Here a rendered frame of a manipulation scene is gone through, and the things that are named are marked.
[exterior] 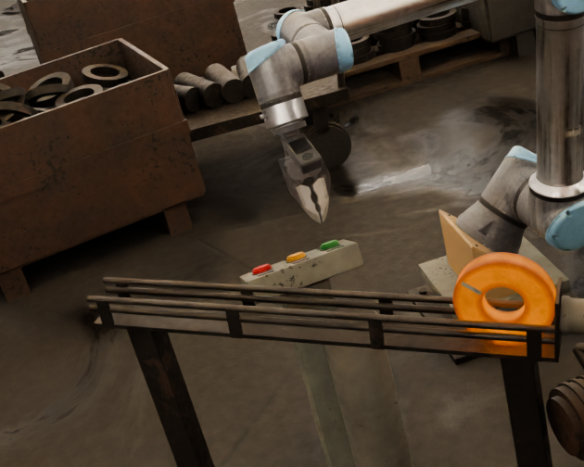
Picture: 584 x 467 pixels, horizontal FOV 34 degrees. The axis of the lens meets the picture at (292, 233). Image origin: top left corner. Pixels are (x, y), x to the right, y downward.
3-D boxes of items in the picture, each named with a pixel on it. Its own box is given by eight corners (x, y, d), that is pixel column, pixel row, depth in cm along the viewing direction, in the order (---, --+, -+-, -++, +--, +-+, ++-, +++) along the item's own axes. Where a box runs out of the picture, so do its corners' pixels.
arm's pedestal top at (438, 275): (420, 275, 282) (417, 264, 280) (520, 243, 285) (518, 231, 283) (460, 328, 253) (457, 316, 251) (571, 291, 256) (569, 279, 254)
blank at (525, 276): (521, 363, 150) (524, 350, 153) (576, 296, 141) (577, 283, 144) (434, 314, 151) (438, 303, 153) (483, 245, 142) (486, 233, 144)
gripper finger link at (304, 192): (316, 221, 203) (303, 180, 202) (323, 222, 197) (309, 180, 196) (302, 226, 202) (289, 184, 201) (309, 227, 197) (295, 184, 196)
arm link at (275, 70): (291, 33, 192) (245, 47, 190) (311, 93, 193) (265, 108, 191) (281, 41, 201) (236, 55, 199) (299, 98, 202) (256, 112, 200)
